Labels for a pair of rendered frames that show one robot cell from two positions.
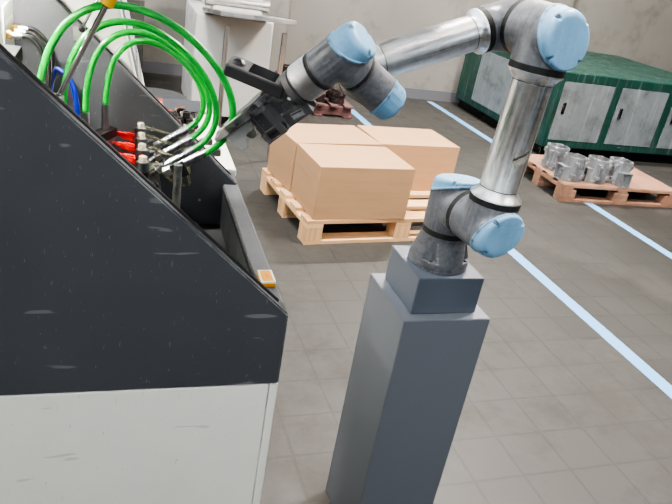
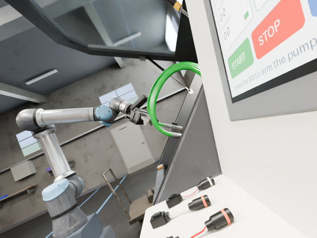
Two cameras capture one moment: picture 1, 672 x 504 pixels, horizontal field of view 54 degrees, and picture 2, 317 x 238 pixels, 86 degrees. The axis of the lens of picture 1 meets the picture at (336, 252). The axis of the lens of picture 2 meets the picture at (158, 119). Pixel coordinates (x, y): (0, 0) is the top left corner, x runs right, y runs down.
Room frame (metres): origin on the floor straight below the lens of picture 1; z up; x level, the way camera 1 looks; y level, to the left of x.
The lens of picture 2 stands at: (2.09, 0.59, 1.14)
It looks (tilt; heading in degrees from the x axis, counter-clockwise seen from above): 4 degrees up; 200
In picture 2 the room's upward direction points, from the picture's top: 25 degrees counter-clockwise
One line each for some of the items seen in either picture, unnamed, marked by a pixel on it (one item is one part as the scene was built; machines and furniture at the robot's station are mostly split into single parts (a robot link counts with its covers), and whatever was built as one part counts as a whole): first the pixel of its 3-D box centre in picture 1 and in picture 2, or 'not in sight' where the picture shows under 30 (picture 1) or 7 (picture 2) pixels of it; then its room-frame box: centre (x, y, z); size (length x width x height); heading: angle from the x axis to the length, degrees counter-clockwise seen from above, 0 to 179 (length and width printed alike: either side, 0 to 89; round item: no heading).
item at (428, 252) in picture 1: (441, 243); (68, 218); (1.51, -0.26, 0.95); 0.15 x 0.15 x 0.10
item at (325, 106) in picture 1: (308, 84); not in sight; (6.84, 0.59, 0.19); 1.10 x 0.72 x 0.37; 22
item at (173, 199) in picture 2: not in sight; (190, 191); (1.70, 0.44, 0.99); 0.12 x 0.02 x 0.02; 116
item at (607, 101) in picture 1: (582, 99); not in sight; (7.60, -2.43, 0.41); 2.17 x 1.91 x 0.83; 112
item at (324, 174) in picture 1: (376, 180); not in sight; (4.04, -0.18, 0.24); 1.30 x 0.89 x 0.47; 116
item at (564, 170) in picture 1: (597, 168); not in sight; (5.57, -2.10, 0.17); 1.19 x 0.83 x 0.35; 112
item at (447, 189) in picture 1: (454, 202); (59, 195); (1.50, -0.26, 1.07); 0.13 x 0.12 x 0.14; 30
